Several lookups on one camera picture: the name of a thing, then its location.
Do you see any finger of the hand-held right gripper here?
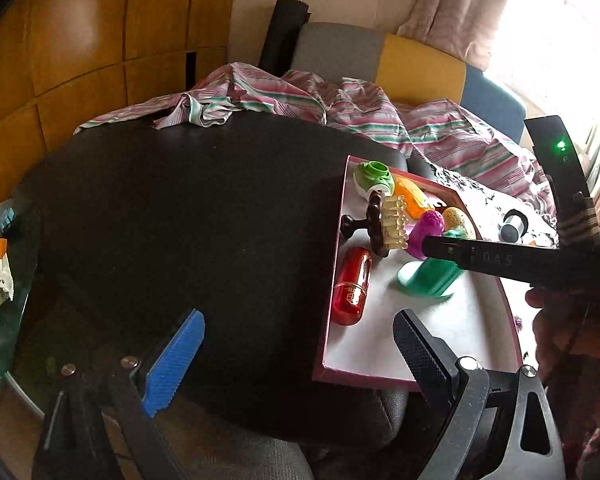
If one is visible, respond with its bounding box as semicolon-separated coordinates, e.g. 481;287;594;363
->
421;236;473;272

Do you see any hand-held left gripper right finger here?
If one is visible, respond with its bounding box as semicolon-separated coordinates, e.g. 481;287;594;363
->
392;308;566;480

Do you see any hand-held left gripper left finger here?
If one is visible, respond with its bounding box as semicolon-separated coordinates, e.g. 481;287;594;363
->
32;308;206;480

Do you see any magenta plastic spool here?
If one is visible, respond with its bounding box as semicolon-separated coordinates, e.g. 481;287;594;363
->
406;209;446;261

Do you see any yellow embossed oval block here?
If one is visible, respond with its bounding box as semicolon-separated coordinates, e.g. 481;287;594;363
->
441;206;477;241

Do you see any green plastic spool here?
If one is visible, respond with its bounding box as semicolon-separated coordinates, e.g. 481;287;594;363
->
396;227;466;302

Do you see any brown pegged brush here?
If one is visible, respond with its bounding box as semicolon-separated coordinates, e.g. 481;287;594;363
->
341;191;413;258

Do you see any red capsule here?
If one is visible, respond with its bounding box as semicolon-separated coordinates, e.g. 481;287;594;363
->
332;246;373;327

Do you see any person's right forearm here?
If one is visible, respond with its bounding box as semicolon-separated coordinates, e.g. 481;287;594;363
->
545;352;600;441

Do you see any person's right hand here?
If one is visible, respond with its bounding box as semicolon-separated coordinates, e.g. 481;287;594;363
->
525;285;600;386

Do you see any black and silver cylinder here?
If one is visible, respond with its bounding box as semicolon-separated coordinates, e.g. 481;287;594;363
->
497;208;531;245

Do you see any orange small toy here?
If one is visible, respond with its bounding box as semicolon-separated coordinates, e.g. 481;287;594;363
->
394;180;448;216

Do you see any green and white small toy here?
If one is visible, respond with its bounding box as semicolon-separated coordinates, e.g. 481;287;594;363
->
354;161;396;198

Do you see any grey office chair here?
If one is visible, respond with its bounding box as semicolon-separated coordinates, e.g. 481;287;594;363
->
180;385;411;480

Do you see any glass side table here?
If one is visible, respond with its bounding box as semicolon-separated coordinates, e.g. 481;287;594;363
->
0;200;46;411

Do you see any grey yellow blue chair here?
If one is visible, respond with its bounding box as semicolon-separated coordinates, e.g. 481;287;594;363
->
260;22;528;146

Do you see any pink green striped cloth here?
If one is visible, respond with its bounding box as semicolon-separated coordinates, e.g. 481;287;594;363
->
75;62;556;211

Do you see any pale curtain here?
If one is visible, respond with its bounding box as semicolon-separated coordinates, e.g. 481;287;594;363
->
397;0;523;72

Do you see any black rolled mat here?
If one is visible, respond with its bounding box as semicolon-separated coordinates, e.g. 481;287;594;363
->
257;0;312;72

